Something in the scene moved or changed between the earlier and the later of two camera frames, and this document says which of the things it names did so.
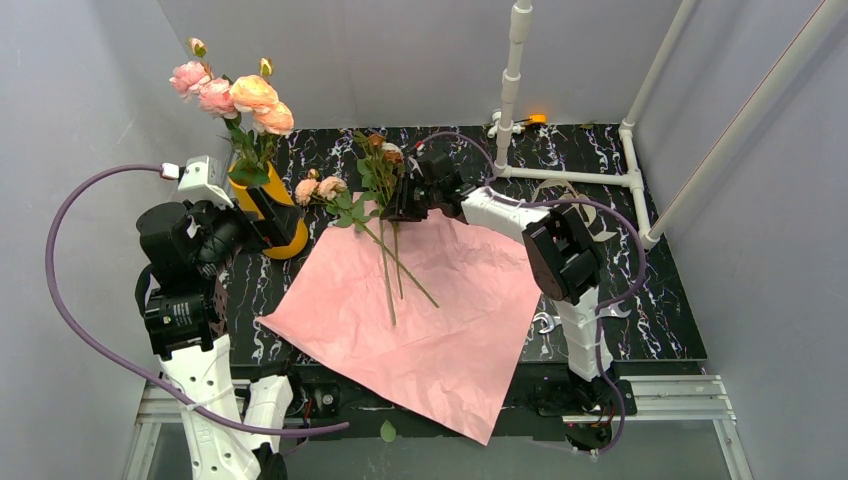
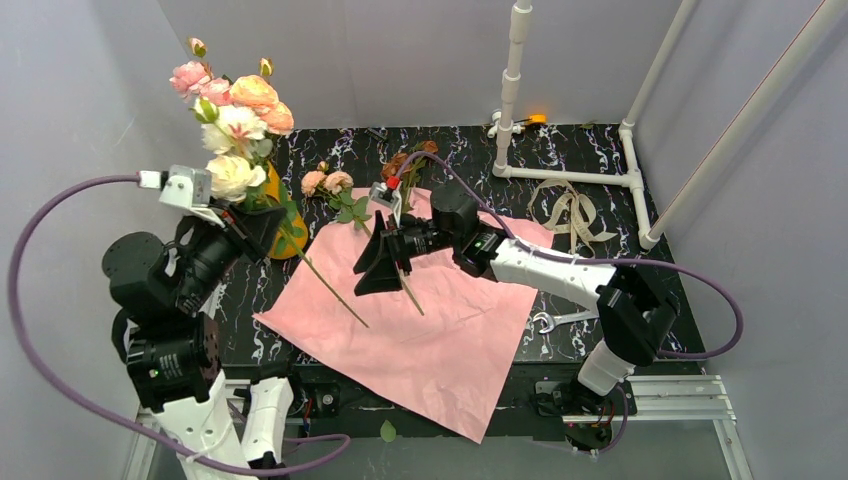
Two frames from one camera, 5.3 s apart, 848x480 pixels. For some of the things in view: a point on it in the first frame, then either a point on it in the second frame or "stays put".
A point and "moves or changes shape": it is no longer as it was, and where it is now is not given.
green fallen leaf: [387, 432] stays put
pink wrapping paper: [433, 311] stays put
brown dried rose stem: [373, 166] moves or changes shape
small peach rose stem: [334, 195] moves or changes shape
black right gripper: [411, 198] to [394, 245]
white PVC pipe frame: [806, 46] stays put
